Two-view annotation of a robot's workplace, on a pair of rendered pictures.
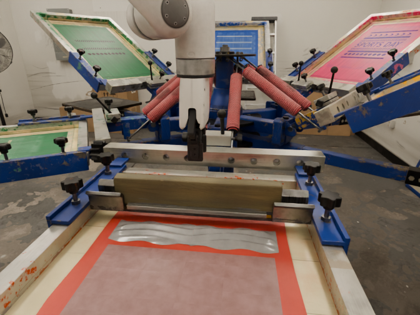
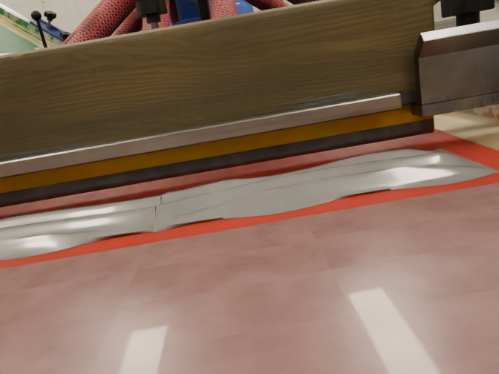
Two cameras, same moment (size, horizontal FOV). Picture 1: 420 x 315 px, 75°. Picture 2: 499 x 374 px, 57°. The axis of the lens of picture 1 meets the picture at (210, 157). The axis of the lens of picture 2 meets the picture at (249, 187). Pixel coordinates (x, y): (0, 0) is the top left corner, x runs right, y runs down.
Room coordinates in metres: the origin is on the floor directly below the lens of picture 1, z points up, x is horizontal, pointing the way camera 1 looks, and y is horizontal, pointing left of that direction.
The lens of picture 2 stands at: (0.22, 0.02, 1.03)
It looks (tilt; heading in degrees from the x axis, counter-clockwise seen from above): 15 degrees down; 353
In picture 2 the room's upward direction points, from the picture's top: 10 degrees counter-clockwise
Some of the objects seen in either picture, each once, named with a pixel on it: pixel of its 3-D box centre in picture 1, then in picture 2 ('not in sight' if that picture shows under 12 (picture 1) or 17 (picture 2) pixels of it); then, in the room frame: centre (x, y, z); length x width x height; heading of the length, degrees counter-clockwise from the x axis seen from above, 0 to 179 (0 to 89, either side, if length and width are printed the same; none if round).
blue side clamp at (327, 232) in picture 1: (314, 209); not in sight; (0.56, -0.25, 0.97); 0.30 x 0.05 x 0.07; 173
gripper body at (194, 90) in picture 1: (196, 97); not in sight; (0.55, 0.03, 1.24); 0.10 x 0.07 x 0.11; 173
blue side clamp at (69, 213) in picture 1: (95, 195); not in sight; (0.62, 0.30, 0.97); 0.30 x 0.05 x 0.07; 173
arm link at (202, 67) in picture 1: (195, 65); not in sight; (0.56, 0.03, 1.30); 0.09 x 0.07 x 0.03; 173
